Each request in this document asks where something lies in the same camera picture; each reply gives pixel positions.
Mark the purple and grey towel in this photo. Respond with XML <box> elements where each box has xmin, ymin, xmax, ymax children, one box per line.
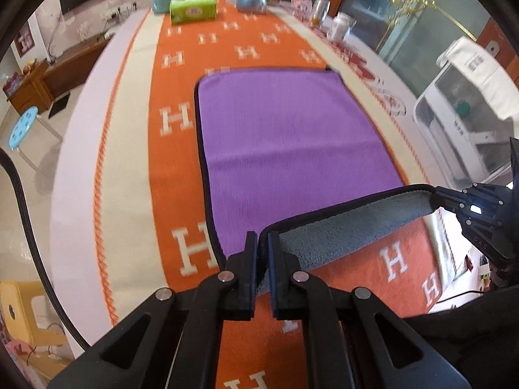
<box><xmin>193</xmin><ymin>67</ymin><xmax>438</xmax><ymax>297</ymax></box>

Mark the white sterilizer appliance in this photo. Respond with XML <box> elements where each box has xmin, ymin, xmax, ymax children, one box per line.
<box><xmin>413</xmin><ymin>37</ymin><xmax>518</xmax><ymax>189</ymax></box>

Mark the pink white tablecloth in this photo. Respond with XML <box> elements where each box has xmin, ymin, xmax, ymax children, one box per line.
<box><xmin>48</xmin><ymin>5</ymin><xmax>467</xmax><ymax>358</ymax></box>

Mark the orange H-pattern table runner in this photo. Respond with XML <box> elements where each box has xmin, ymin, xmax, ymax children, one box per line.
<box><xmin>91</xmin><ymin>0</ymin><xmax>447</xmax><ymax>389</ymax></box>

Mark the light blue plastic stool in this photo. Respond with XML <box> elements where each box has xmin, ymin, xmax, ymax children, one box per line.
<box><xmin>8</xmin><ymin>106</ymin><xmax>63</xmax><ymax>174</ymax></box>

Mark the wooden TV cabinet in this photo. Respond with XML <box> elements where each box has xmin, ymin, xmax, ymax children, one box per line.
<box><xmin>7</xmin><ymin>34</ymin><xmax>110</xmax><ymax>114</ymax></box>

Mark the green tissue box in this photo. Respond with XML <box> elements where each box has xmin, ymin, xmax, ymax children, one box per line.
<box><xmin>169</xmin><ymin>0</ymin><xmax>217</xmax><ymax>25</ymax></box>

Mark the black cable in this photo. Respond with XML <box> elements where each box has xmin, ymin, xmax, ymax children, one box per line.
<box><xmin>0</xmin><ymin>147</ymin><xmax>92</xmax><ymax>352</ymax></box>

